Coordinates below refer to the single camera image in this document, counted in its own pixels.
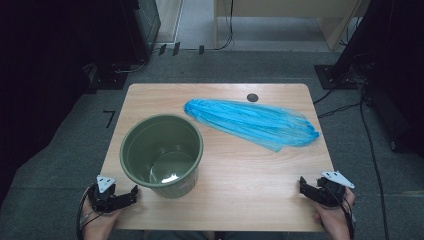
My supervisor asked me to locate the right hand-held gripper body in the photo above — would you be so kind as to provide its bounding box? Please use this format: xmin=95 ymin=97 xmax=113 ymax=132
xmin=315 ymin=170 xmax=356 ymax=208

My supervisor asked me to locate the green plastic bucket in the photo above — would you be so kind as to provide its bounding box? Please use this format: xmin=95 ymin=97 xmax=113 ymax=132
xmin=119 ymin=113 xmax=204 ymax=200

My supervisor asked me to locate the person's left hand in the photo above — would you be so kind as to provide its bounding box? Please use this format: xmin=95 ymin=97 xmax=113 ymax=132
xmin=81 ymin=191 xmax=125 ymax=240

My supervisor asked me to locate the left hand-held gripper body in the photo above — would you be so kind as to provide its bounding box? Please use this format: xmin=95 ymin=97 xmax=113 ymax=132
xmin=87 ymin=174 xmax=118 ymax=214

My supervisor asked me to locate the black hanging desk cable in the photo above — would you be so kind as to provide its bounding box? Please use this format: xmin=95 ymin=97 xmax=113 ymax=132
xmin=214 ymin=0 xmax=235 ymax=52

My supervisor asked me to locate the white floor cable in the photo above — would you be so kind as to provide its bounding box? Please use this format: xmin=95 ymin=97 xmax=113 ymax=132
xmin=111 ymin=59 xmax=148 ymax=75

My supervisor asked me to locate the person's right hand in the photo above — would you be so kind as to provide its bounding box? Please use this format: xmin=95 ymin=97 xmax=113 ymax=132
xmin=313 ymin=187 xmax=356 ymax=240

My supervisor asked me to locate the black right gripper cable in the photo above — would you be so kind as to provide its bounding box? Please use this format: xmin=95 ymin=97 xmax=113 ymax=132
xmin=328 ymin=186 xmax=356 ymax=240

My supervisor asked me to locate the blue plastic bag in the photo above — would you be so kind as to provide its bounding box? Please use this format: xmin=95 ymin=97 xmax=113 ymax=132
xmin=183 ymin=97 xmax=320 ymax=153

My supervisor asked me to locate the black stand base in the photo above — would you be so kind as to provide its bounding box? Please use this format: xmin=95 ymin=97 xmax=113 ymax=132
xmin=314 ymin=63 xmax=362 ymax=91

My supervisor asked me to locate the light wooden desk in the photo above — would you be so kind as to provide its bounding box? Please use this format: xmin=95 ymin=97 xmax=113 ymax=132
xmin=213 ymin=0 xmax=372 ymax=52

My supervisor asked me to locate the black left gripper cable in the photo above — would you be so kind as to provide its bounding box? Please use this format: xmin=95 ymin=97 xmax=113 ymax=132
xmin=75 ymin=188 xmax=101 ymax=240

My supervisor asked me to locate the long black floor cable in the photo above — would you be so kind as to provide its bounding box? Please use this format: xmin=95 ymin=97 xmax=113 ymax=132
xmin=359 ymin=94 xmax=390 ymax=240

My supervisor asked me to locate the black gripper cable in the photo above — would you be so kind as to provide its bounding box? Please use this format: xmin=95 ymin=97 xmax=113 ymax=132
xmin=328 ymin=186 xmax=356 ymax=240
xmin=75 ymin=188 xmax=101 ymax=240

